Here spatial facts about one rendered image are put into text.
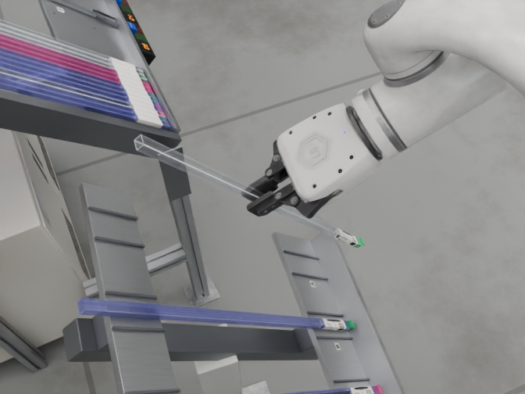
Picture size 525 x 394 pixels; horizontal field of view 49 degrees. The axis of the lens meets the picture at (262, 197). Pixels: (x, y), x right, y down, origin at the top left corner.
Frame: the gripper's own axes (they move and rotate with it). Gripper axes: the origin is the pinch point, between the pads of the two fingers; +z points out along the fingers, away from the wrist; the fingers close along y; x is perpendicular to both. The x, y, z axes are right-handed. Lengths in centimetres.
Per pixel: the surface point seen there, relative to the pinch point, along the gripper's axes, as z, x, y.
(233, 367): 18.3, 12.2, 14.2
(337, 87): 3, 119, -96
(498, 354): -3, 122, 13
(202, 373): 21.1, 8.3, 14.1
